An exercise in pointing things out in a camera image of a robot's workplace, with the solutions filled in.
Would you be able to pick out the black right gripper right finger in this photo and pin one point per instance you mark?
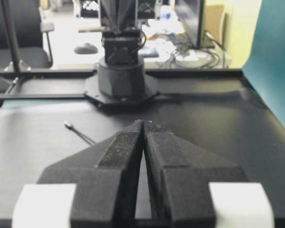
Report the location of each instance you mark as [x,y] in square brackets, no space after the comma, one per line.
[196,188]

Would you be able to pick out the black office chair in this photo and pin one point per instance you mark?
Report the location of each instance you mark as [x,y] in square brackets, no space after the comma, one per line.
[27,22]

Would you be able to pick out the dark computer mouse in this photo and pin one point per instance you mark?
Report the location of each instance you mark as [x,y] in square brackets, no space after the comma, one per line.
[86,49]

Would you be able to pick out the teal backdrop board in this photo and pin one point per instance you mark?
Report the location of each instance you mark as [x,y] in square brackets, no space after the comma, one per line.
[265,67]

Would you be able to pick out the black LAN cable blue plug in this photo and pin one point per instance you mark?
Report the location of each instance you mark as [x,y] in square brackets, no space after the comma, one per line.
[84,137]

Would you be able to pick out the black computer monitor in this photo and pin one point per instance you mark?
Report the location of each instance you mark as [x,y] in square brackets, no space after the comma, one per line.
[191,14]

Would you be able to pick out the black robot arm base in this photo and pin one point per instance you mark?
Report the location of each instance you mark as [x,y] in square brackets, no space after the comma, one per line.
[120,59]

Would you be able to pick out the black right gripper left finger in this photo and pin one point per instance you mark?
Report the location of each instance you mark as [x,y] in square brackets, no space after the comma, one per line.
[89,189]

